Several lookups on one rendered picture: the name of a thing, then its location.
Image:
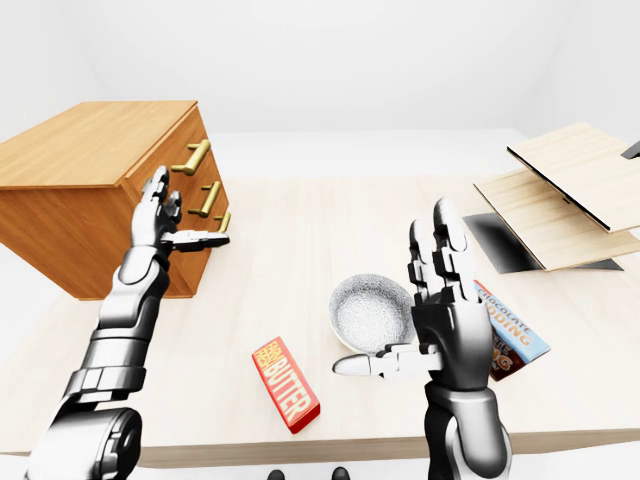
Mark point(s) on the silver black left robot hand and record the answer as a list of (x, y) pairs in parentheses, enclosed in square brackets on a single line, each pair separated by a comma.
[(147, 225)]

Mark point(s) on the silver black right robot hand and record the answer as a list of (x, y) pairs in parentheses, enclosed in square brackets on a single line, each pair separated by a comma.
[(455, 340)]

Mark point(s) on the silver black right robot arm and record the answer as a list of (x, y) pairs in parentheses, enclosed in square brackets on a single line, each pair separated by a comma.
[(470, 435)]

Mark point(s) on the patterned grey bowl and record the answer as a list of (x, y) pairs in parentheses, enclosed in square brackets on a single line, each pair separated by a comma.
[(367, 312)]

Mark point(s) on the wooden cabinet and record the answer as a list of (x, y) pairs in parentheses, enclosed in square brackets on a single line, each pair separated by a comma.
[(75, 150)]

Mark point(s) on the blue chocolate pudding box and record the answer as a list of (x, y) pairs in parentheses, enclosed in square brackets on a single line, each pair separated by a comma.
[(517, 335)]

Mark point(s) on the red butter box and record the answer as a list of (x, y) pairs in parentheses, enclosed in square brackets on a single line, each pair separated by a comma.
[(286, 387)]

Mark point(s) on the small dark rounded shape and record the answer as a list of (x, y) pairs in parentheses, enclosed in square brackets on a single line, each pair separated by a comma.
[(341, 474), (276, 475)]

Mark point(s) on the pale wood board, black edge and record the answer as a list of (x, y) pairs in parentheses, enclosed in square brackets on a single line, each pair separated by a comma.
[(580, 170)]

